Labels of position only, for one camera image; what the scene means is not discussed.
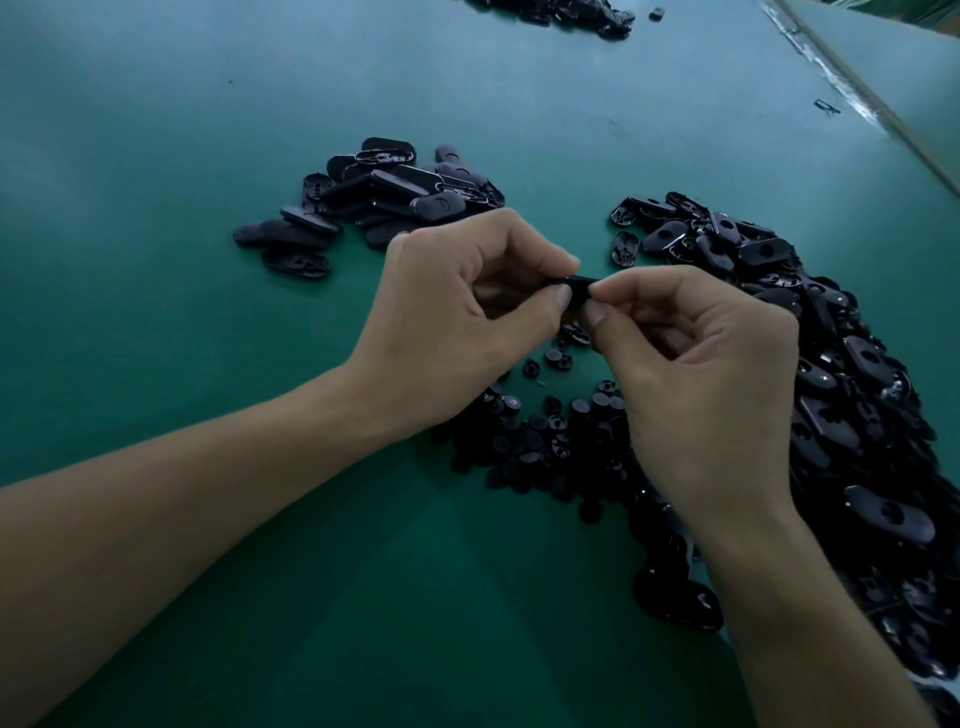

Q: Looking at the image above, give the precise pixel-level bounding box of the person's right hand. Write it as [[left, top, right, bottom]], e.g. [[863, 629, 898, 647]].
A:
[[580, 264, 804, 528]]

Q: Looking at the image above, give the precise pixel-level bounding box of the metal table edge strip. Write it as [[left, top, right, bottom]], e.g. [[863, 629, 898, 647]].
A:
[[759, 0, 960, 198]]

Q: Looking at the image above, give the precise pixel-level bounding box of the black plastic oval part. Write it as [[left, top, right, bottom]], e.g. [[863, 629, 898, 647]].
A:
[[551, 275, 603, 307]]

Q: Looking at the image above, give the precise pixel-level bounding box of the small pile of black oval parts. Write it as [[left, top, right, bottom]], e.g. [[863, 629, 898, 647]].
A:
[[231, 135, 507, 281]]

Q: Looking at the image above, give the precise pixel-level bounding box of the large heap of black oval shells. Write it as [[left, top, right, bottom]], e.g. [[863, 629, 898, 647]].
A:
[[608, 190, 960, 728]]

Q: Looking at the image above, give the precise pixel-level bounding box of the person's right forearm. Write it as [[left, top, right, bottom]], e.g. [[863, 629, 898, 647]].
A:
[[693, 501, 940, 728]]

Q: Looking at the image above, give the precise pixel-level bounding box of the distant pile of black pieces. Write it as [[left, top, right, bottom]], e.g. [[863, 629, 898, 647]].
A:
[[463, 0, 638, 41]]

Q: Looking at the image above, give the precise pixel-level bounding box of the person's left forearm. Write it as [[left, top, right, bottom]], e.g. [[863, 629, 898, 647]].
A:
[[0, 361, 421, 728]]

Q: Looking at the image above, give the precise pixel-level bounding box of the pile of small round black buttons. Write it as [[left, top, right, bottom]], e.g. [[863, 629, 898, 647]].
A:
[[429, 321, 635, 526]]

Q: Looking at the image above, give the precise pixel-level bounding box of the person's left hand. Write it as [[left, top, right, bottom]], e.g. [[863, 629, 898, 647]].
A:
[[343, 207, 582, 445]]

